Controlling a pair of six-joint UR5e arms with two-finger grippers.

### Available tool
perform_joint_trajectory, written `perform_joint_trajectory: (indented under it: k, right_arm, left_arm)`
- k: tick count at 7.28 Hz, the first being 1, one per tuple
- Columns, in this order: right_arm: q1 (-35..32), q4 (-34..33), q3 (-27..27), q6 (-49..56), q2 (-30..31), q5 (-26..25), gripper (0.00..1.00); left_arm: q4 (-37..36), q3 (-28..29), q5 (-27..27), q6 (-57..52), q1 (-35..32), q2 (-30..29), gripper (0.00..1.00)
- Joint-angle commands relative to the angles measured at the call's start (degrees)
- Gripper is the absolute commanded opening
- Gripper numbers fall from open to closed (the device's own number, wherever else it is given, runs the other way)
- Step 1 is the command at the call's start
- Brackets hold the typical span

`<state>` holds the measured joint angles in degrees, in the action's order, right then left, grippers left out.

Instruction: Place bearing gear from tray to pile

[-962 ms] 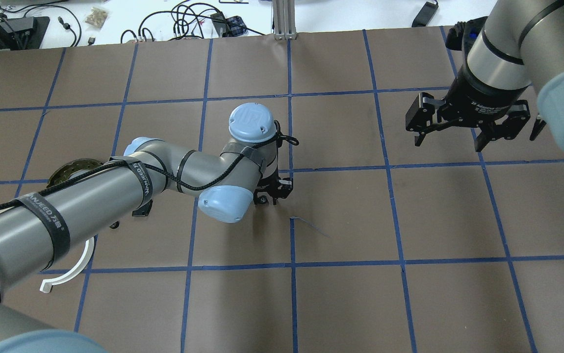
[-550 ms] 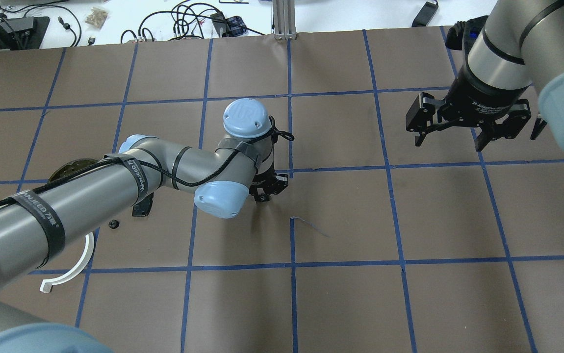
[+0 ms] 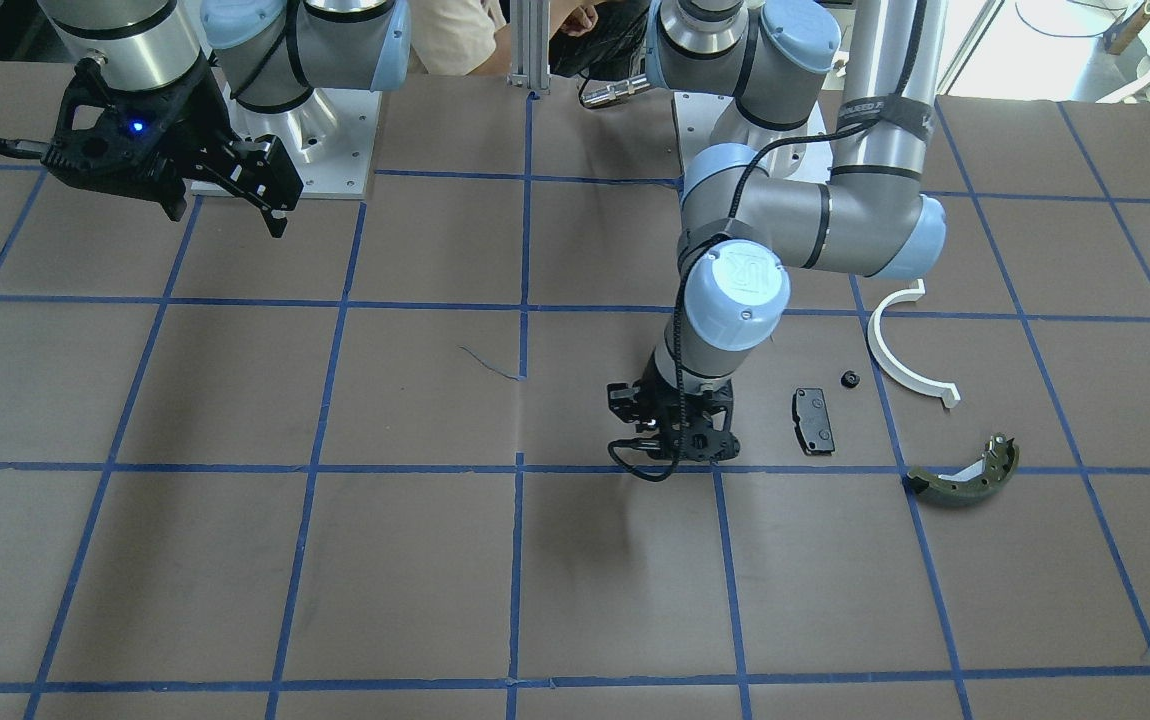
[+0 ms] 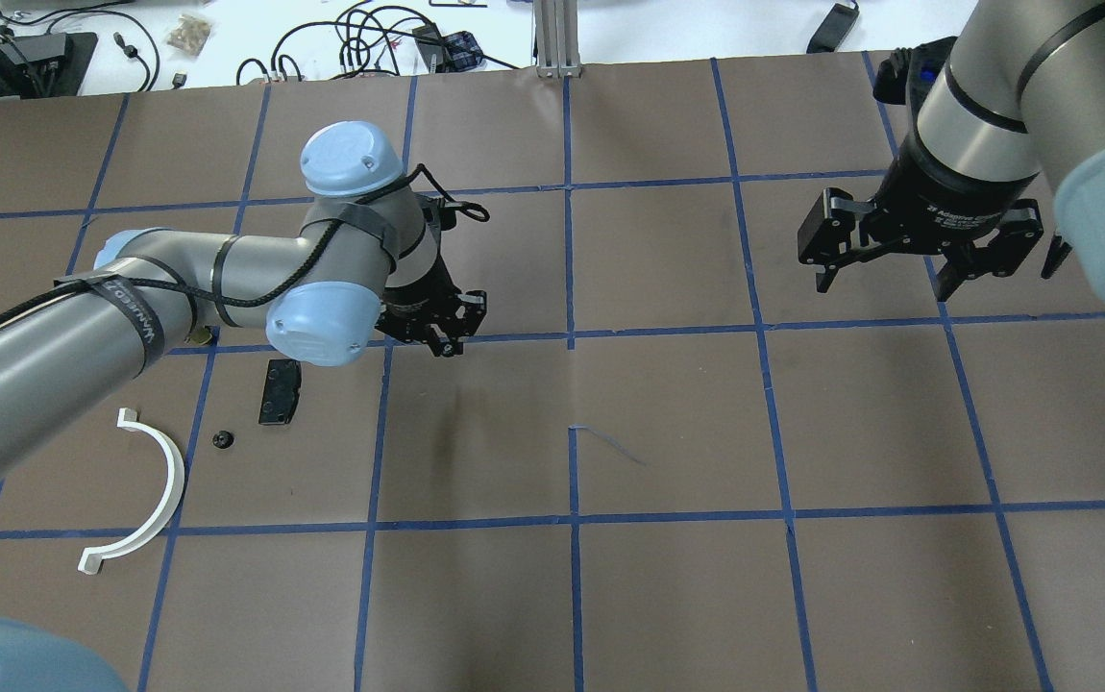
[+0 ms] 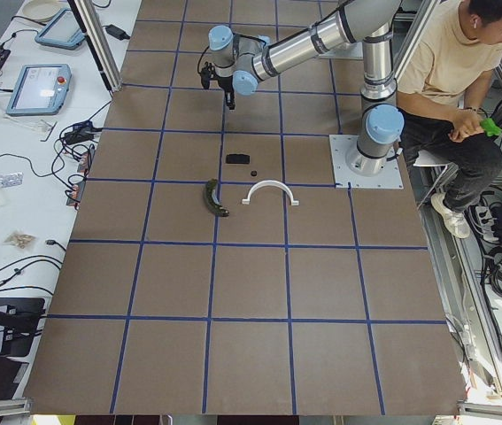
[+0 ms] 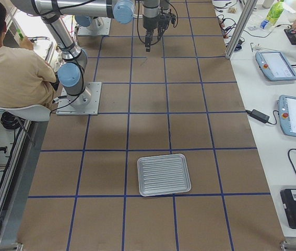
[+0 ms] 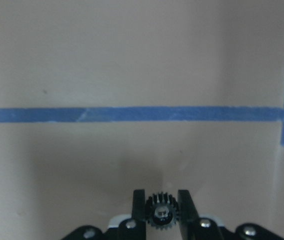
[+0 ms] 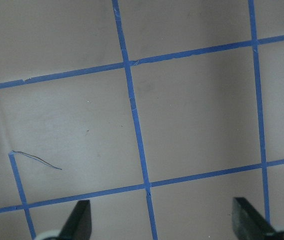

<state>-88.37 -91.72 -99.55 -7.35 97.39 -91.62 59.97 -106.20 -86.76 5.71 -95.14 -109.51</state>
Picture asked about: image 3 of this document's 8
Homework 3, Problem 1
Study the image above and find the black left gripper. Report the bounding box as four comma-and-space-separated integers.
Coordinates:
607, 374, 739, 465

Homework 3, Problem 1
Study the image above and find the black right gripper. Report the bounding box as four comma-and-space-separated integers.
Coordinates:
0, 56, 304, 238

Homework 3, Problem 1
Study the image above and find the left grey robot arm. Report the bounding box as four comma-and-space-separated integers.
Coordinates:
607, 1, 946, 465

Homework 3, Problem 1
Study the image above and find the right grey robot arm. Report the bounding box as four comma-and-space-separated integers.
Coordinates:
0, 1, 411, 237

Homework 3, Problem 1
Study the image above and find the black brake pad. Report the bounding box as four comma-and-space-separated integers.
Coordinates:
794, 386, 836, 455

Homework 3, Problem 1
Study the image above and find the person in beige shirt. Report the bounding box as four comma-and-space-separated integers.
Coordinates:
409, 0, 600, 77

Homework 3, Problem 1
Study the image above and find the green brake shoe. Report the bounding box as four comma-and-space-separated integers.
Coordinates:
907, 434, 1020, 510

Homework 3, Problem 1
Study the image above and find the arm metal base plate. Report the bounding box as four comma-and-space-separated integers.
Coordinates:
673, 92, 828, 191
222, 83, 384, 200

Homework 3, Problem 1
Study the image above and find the white curved plastic bracket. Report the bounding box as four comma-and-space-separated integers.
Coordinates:
866, 278, 963, 411

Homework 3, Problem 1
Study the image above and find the aluminium frame post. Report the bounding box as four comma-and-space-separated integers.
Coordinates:
507, 0, 551, 95

